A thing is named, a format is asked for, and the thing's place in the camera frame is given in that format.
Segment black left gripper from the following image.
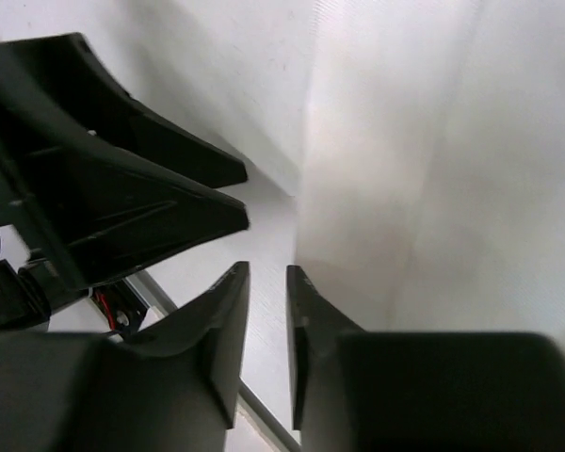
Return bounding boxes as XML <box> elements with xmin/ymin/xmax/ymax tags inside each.
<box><xmin>0</xmin><ymin>67</ymin><xmax>250</xmax><ymax>331</ymax></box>

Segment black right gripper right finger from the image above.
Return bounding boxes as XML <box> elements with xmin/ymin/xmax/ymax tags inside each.
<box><xmin>286</xmin><ymin>266</ymin><xmax>565</xmax><ymax>451</ymax></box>

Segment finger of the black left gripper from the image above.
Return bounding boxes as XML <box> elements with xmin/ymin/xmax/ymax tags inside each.
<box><xmin>0</xmin><ymin>32</ymin><xmax>248</xmax><ymax>188</ymax></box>

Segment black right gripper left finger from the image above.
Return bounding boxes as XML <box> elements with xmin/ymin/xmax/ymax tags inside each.
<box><xmin>0</xmin><ymin>261</ymin><xmax>251</xmax><ymax>452</ymax></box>

